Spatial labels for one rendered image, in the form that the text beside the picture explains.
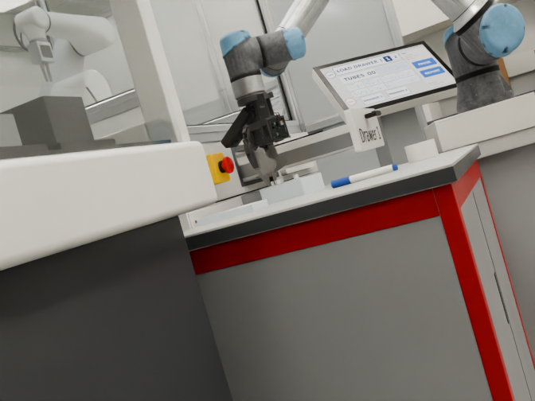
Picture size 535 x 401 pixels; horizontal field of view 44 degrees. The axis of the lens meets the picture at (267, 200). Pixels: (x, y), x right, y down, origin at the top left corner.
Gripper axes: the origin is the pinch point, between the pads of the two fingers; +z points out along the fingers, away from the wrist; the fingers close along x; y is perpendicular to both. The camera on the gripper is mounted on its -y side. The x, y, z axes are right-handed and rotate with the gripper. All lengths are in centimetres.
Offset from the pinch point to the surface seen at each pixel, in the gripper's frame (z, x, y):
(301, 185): 3.1, -3.2, 11.3
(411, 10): -89, 331, -99
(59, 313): 8, -81, 30
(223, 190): -0.8, -1.5, -13.5
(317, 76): -34, 100, -43
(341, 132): -6.6, 20.3, 10.8
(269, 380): 34, -38, 19
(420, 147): 2.4, 16.8, 31.9
